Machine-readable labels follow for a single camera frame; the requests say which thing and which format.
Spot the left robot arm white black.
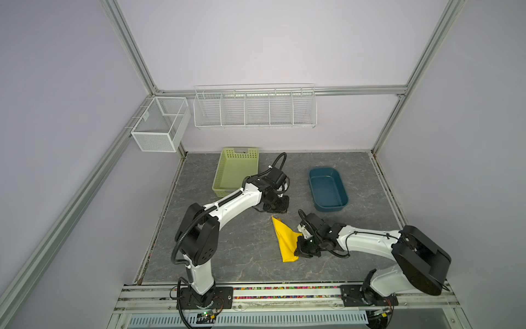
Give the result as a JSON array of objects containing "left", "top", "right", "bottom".
[{"left": 171, "top": 152, "right": 290, "bottom": 308}]

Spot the dark teal plastic bin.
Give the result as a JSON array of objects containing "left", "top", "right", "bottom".
[{"left": 309, "top": 167, "right": 349, "bottom": 212}]

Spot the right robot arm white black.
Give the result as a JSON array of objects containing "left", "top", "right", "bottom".
[{"left": 294, "top": 210, "right": 451, "bottom": 306}]

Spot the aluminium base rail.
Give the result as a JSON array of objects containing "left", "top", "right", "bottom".
[{"left": 107, "top": 282, "right": 472, "bottom": 328}]

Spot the white mesh wall basket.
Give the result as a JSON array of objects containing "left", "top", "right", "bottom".
[{"left": 131, "top": 97, "right": 191, "bottom": 153}]

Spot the green perforated plastic basket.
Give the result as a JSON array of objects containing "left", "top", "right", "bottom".
[{"left": 212, "top": 148, "right": 259, "bottom": 198}]

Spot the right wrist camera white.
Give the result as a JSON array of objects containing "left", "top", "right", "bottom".
[{"left": 297, "top": 224, "right": 312, "bottom": 240}]

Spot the white wire shelf rack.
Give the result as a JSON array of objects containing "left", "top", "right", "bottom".
[{"left": 194, "top": 84, "right": 318, "bottom": 129}]

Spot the yellow paper napkin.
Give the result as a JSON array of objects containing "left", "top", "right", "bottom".
[{"left": 271, "top": 217, "right": 302, "bottom": 263}]

